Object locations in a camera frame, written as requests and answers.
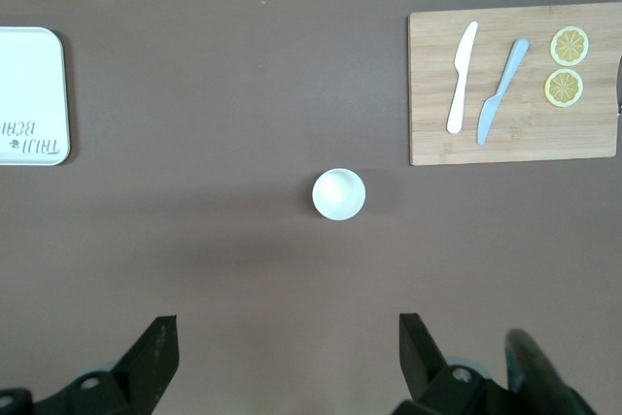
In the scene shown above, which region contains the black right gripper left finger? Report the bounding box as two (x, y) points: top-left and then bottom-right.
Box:
(36, 315), (180, 415)

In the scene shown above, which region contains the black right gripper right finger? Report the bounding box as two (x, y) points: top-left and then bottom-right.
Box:
(393, 313), (506, 415)

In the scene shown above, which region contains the white IKEA cup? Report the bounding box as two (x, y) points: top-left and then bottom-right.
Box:
(311, 167), (367, 222)

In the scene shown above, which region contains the cream bear print tray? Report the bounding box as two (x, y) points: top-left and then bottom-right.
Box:
(0, 26), (72, 167)

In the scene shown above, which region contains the bamboo cutting board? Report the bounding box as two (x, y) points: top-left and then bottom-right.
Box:
(406, 0), (622, 167)

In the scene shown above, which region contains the grey plastic knife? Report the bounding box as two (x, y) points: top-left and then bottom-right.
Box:
(476, 37), (531, 147)

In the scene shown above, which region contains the white plastic knife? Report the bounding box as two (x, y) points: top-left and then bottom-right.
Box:
(445, 20), (480, 135)

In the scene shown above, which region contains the brown table cover mat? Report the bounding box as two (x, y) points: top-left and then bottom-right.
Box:
(0, 0), (622, 415)

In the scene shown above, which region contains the yellow lemon slice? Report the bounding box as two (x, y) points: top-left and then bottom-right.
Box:
(549, 25), (590, 68)
(543, 67), (585, 109)

